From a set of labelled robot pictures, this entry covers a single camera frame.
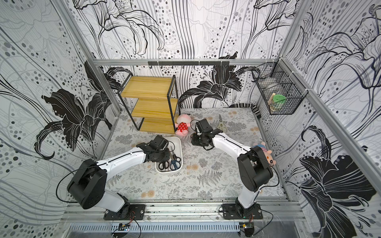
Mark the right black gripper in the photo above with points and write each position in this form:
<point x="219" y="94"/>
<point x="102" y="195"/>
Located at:
<point x="198" y="140"/>

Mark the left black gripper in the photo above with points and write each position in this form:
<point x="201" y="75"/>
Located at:
<point x="167" y="156"/>

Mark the cream handled scissors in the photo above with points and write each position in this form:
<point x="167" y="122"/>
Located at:
<point x="221" y="125"/>

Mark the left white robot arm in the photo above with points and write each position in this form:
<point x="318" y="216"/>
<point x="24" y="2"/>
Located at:
<point x="88" y="185"/>

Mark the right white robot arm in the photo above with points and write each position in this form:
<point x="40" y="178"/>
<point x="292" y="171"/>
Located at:
<point x="254" y="168"/>

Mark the white plastic storage box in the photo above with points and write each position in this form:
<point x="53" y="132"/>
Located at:
<point x="176" y="147"/>

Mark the black yellow connector box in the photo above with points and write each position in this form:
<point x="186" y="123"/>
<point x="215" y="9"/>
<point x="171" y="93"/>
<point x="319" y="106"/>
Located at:
<point x="246" y="229"/>

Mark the pink plush pig toy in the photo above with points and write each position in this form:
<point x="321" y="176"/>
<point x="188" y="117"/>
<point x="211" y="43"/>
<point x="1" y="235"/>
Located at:
<point x="182" y="125"/>

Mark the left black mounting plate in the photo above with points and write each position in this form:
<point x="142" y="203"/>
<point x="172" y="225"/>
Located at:
<point x="131" y="211"/>

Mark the black mounting plate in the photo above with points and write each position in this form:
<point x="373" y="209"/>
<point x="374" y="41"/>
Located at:
<point x="236" y="211"/>
<point x="131" y="211"/>

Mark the pink doll with blue hat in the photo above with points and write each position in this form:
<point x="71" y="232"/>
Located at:
<point x="267" y="152"/>

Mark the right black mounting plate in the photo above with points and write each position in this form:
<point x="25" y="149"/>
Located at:
<point x="236" y="211"/>

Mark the small circuit board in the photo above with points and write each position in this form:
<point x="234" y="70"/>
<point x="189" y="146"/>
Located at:
<point x="124" y="227"/>

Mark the green lid in basket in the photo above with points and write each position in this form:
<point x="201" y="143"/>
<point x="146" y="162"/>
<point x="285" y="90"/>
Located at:
<point x="279" y="99"/>

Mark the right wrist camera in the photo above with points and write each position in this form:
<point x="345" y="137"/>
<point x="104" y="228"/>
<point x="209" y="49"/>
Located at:
<point x="203" y="126"/>

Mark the small black handled scissors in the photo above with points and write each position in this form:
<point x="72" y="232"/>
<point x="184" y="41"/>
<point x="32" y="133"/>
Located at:
<point x="163" y="166"/>

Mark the blue handled scissors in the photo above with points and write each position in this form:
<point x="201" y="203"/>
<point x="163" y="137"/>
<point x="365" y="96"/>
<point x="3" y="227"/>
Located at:
<point x="175" y="162"/>

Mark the wooden shelf black frame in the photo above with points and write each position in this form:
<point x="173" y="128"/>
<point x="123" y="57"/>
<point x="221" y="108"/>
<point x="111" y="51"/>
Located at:
<point x="151" y="102"/>

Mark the black hook rail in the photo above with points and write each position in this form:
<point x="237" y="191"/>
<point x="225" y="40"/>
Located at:
<point x="189" y="62"/>

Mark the white vented cable duct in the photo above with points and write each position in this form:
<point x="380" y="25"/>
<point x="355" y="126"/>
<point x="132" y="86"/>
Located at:
<point x="158" y="227"/>

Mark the black wire wall basket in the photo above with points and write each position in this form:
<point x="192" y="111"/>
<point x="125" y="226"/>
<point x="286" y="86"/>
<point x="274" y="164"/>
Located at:
<point x="276" y="78"/>

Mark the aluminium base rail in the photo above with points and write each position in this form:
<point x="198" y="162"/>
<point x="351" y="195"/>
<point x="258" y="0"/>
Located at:
<point x="194" y="210"/>

